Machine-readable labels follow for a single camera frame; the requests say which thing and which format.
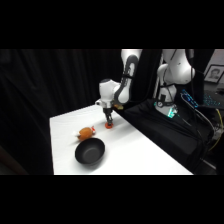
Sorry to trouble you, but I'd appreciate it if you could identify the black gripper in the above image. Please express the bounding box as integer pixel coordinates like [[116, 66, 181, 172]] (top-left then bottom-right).
[[102, 106, 115, 126]]

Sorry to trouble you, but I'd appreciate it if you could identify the black bowl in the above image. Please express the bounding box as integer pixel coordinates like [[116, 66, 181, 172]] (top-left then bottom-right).
[[74, 137, 106, 166]]

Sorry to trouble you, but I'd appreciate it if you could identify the orange plush toy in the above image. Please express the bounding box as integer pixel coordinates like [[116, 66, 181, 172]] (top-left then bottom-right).
[[72, 125, 98, 142]]

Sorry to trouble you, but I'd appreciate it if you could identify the black covered robot stand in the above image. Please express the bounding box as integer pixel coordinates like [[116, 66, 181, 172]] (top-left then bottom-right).
[[114, 97, 216, 175]]

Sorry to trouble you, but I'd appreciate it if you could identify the small green light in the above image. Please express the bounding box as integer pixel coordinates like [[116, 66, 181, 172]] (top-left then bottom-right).
[[166, 107, 177, 120]]

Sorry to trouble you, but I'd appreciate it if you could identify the black curtain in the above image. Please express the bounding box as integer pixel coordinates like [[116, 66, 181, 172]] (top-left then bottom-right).
[[0, 49, 164, 176]]

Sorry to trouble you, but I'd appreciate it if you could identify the blue lit device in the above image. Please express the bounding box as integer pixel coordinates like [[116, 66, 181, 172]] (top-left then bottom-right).
[[180, 88, 201, 111]]

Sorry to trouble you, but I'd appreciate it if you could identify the framed portrait picture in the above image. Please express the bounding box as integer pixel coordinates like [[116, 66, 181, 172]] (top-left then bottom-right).
[[203, 64, 224, 85]]

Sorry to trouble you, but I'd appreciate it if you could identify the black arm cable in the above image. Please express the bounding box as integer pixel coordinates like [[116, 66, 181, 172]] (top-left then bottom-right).
[[153, 49, 178, 101]]

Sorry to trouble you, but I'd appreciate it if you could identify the yellow cable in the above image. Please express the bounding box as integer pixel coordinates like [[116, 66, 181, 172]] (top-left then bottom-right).
[[207, 108, 224, 152]]

